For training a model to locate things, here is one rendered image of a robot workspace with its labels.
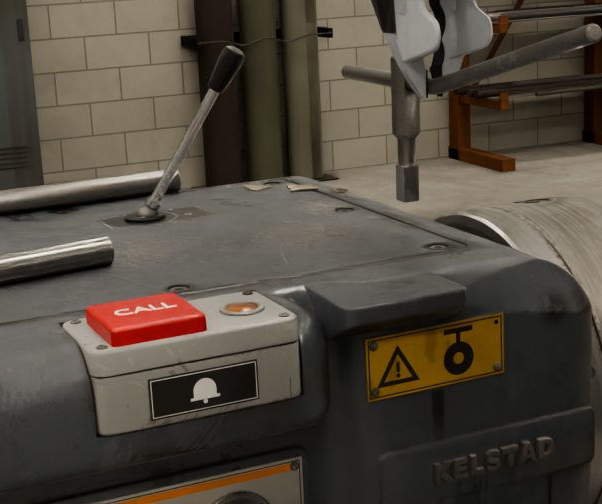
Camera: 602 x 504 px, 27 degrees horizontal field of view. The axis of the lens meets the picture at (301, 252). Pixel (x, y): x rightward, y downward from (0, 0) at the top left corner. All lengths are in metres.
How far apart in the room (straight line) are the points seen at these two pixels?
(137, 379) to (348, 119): 7.66
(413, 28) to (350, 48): 7.43
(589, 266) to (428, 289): 0.29
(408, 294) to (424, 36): 0.19
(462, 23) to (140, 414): 0.38
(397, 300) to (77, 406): 0.21
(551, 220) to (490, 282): 0.26
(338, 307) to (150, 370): 0.13
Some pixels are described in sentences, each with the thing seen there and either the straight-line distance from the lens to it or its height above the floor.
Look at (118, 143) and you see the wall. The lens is 7.86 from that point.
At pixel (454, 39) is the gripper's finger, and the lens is 0.95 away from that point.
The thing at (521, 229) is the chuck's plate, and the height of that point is 1.23.
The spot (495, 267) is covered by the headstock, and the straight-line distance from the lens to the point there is 0.89.
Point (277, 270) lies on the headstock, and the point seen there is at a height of 1.25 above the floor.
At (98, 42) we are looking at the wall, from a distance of 7.78.
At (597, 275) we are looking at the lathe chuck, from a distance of 1.09.
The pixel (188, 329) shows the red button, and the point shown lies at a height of 1.26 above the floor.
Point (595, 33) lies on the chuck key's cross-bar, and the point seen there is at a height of 1.42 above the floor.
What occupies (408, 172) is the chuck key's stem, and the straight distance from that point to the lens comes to 0.99.
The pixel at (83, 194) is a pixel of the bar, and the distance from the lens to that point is 1.17.
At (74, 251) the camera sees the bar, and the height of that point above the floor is 1.27.
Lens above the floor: 1.48
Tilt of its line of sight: 14 degrees down
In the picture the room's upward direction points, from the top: 3 degrees counter-clockwise
